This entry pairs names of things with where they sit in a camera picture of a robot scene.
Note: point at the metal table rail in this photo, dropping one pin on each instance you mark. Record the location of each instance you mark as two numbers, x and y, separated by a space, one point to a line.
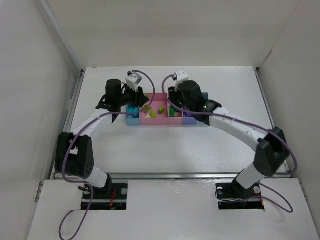
172 176

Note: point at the teal lego bricks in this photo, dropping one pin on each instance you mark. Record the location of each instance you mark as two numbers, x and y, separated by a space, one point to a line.
133 112

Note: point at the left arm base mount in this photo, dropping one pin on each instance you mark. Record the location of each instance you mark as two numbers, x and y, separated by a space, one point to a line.
114 199

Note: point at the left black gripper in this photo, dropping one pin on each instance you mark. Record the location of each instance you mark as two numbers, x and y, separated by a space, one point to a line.
138 96

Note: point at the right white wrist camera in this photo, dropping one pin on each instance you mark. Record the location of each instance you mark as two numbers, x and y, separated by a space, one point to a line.
179 77

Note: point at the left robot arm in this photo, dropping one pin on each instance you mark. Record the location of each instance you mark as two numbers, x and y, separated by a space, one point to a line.
74 156

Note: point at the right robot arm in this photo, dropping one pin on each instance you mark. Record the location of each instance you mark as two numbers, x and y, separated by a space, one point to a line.
268 145

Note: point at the lime curved lego piece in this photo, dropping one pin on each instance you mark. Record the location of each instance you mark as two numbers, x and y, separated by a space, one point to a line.
153 114

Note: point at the light blue bin left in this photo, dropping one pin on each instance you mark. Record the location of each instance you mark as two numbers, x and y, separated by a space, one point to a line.
132 122

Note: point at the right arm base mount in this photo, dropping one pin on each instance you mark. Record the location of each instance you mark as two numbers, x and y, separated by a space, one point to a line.
232 197

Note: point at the green lego row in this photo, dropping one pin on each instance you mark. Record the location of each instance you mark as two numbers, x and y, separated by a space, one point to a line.
172 112

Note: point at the lime square lego brick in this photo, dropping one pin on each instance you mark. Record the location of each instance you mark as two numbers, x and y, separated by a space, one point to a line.
161 109

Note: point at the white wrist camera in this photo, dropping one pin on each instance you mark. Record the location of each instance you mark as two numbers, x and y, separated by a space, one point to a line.
179 77
132 81

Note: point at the large pink bin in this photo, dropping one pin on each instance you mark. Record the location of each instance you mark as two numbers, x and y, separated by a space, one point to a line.
160 119

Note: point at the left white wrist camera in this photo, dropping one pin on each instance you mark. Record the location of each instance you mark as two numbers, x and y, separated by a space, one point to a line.
132 81

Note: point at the purple lego brick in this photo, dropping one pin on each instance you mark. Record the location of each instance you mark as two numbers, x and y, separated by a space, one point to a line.
187 114

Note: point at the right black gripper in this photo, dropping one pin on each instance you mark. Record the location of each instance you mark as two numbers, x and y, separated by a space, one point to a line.
172 94

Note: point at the small pink bin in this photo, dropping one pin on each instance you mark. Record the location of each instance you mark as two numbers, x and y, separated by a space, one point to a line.
176 121

